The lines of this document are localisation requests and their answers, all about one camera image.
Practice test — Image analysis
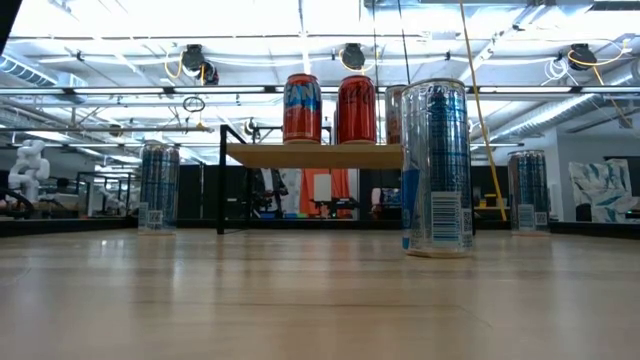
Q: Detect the red Coca-Cola can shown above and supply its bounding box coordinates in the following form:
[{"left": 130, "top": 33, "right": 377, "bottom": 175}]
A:
[{"left": 337, "top": 74, "right": 377, "bottom": 145}]

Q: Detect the white Celsius can tropical print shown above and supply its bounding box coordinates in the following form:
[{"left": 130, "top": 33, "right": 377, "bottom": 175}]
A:
[{"left": 383, "top": 84, "right": 404, "bottom": 146}]

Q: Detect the yellow cable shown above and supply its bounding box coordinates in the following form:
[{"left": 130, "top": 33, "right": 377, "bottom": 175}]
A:
[{"left": 458, "top": 0, "right": 509, "bottom": 222}]

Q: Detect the black partition panel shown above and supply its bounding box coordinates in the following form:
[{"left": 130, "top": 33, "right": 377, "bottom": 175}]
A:
[
  {"left": 358, "top": 168, "right": 402, "bottom": 221},
  {"left": 472, "top": 164, "right": 511, "bottom": 221},
  {"left": 177, "top": 164, "right": 251, "bottom": 221}
]

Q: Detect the orange cloth panel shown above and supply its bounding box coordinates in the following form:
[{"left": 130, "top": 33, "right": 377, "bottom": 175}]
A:
[{"left": 299, "top": 168, "right": 354, "bottom": 220}]

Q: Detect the person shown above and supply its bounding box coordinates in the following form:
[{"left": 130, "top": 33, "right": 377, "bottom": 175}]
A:
[{"left": 252, "top": 168, "right": 290, "bottom": 217}]

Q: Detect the black aluminium table frame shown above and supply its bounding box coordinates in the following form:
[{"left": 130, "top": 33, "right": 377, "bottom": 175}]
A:
[{"left": 0, "top": 214, "right": 640, "bottom": 239}]

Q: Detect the white sheet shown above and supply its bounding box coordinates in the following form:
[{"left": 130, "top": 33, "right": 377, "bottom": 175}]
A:
[{"left": 313, "top": 173, "right": 333, "bottom": 202}]

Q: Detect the red soda can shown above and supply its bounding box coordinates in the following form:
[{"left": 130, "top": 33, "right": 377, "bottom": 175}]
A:
[{"left": 282, "top": 73, "right": 323, "bottom": 145}]

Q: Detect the white teal leaf-print cloth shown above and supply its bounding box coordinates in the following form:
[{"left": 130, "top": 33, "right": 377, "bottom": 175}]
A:
[{"left": 568, "top": 157, "right": 640, "bottom": 224}]

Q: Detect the black ceiling cable reel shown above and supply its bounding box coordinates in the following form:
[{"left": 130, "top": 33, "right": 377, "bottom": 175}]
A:
[
  {"left": 341, "top": 43, "right": 368, "bottom": 72},
  {"left": 567, "top": 42, "right": 599, "bottom": 72},
  {"left": 180, "top": 43, "right": 221, "bottom": 86}
]

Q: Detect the grey ventilation duct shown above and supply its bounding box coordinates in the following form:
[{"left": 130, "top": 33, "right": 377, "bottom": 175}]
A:
[{"left": 0, "top": 49, "right": 91, "bottom": 91}]

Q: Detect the white speckled panel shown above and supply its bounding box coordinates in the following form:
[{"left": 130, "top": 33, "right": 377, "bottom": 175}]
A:
[{"left": 279, "top": 168, "right": 302, "bottom": 216}]

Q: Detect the silver blue energy drink can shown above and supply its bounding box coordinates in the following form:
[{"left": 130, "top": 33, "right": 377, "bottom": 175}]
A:
[
  {"left": 506, "top": 148, "right": 551, "bottom": 236},
  {"left": 137, "top": 143, "right": 181, "bottom": 236},
  {"left": 399, "top": 77, "right": 474, "bottom": 259}
]

